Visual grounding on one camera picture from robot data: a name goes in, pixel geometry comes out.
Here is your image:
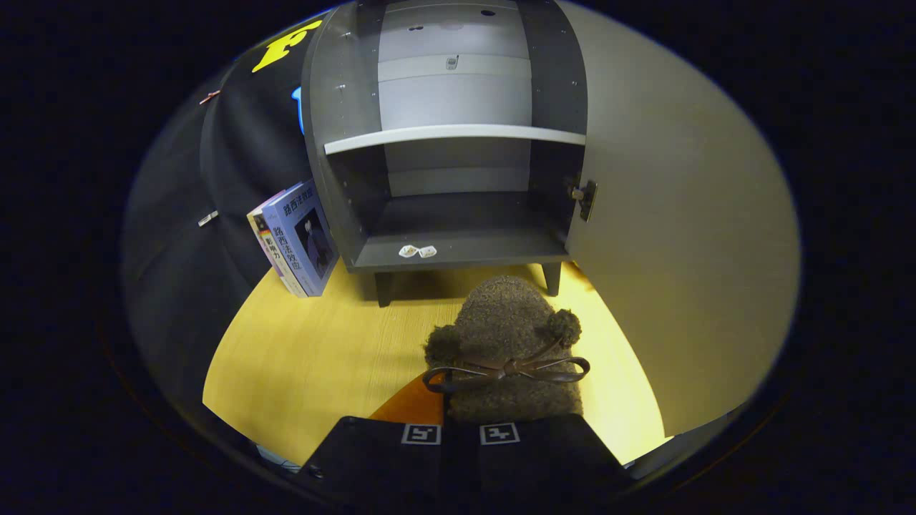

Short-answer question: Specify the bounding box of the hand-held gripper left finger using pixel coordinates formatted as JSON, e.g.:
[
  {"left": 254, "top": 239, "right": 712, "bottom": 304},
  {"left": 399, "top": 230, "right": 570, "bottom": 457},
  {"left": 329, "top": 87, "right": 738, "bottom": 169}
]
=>
[{"left": 297, "top": 372, "right": 446, "bottom": 501}]

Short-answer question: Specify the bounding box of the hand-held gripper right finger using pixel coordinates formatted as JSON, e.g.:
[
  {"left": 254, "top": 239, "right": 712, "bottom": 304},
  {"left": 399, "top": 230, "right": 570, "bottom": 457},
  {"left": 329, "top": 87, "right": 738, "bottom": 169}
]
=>
[{"left": 444, "top": 413, "right": 634, "bottom": 501}]

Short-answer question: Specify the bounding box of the brown fuzzy shoe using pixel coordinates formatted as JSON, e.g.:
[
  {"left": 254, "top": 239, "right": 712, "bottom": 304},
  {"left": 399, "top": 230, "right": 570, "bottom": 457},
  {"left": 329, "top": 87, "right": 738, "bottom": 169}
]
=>
[{"left": 422, "top": 275, "right": 592, "bottom": 424}]

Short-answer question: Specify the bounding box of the grey shoe cabinet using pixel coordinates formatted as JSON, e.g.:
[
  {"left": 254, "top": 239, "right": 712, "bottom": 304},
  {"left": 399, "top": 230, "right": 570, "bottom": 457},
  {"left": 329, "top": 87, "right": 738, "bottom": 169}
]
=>
[{"left": 301, "top": 0, "right": 598, "bottom": 308}]

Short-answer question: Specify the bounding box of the beige shoe cabinet door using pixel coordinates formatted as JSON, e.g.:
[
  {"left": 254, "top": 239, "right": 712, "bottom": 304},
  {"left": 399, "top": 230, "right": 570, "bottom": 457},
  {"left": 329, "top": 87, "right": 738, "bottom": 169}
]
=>
[{"left": 558, "top": 0, "right": 802, "bottom": 480}]

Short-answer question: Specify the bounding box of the metal door hinge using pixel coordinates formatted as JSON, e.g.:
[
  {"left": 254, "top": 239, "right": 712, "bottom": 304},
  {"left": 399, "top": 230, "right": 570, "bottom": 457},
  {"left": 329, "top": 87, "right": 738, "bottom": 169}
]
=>
[{"left": 569, "top": 179, "right": 598, "bottom": 222}]

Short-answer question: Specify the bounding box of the white cabinet shelf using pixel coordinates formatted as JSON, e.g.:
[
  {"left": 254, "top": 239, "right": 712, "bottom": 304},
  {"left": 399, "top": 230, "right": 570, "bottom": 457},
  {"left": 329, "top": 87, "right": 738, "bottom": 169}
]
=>
[{"left": 323, "top": 124, "right": 588, "bottom": 156}]

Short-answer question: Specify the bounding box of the blue cover book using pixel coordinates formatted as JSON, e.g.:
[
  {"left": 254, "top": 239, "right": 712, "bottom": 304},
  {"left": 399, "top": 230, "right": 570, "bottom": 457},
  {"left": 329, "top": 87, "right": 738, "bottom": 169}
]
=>
[{"left": 263, "top": 181, "right": 341, "bottom": 298}]

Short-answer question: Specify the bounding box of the white spine book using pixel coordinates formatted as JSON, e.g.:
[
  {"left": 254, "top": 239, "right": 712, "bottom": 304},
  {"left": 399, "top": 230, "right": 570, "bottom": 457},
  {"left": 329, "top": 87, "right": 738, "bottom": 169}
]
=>
[{"left": 247, "top": 207, "right": 308, "bottom": 298}]

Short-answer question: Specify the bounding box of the black backdrop cloth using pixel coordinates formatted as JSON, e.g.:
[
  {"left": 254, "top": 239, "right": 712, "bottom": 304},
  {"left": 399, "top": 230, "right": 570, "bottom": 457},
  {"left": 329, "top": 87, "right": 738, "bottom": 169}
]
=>
[{"left": 122, "top": 18, "right": 337, "bottom": 430}]

